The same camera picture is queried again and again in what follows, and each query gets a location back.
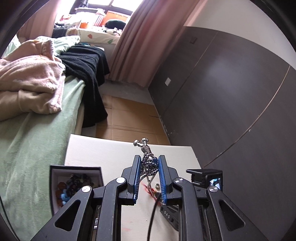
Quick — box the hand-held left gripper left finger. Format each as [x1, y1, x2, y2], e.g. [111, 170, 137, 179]
[30, 155, 142, 241]

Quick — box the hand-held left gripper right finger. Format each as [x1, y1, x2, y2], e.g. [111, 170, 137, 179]
[158, 155, 267, 241]

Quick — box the silver pendant chain necklace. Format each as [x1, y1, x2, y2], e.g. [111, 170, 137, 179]
[133, 137, 162, 193]

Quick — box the dark bead bracelet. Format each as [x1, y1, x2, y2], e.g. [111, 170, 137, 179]
[72, 173, 95, 187]

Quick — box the grey bead bracelet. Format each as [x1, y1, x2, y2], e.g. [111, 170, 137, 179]
[67, 178, 82, 194]

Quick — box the blue bead bracelet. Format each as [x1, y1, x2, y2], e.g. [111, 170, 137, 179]
[60, 189, 73, 204]

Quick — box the black jewelry box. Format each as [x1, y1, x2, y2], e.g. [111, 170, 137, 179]
[50, 165, 104, 216]

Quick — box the cardboard sheet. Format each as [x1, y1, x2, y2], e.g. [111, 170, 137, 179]
[95, 95, 172, 146]

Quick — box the green bed sheet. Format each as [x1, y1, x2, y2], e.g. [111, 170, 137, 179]
[0, 76, 88, 241]

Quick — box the black knitted blanket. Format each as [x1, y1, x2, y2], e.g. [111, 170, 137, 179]
[57, 44, 110, 128]

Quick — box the wide pink curtain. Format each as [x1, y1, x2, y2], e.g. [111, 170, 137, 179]
[109, 0, 201, 88]

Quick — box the leaf print cushion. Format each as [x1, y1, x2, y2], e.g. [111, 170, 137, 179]
[77, 28, 123, 46]

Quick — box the beige blanket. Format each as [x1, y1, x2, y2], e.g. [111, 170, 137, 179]
[0, 89, 51, 121]

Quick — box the light green quilt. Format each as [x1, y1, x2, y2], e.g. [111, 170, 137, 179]
[52, 35, 81, 56]

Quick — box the pink fleece blanket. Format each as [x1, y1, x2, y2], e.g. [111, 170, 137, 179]
[0, 38, 67, 114]

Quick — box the black bag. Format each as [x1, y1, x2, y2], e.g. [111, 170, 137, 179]
[103, 19, 127, 30]

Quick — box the orange box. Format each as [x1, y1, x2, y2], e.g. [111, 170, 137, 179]
[105, 11, 132, 26]

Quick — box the white rack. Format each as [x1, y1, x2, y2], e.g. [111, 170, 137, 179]
[92, 13, 106, 26]

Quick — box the window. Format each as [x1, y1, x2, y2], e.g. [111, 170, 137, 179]
[74, 0, 144, 15]

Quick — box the white pillow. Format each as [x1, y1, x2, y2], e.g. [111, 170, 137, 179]
[2, 35, 19, 59]

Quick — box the narrow pink curtain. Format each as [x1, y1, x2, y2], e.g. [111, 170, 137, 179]
[17, 0, 59, 45]

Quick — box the black braided cable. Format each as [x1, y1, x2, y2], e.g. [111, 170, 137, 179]
[147, 192, 163, 241]

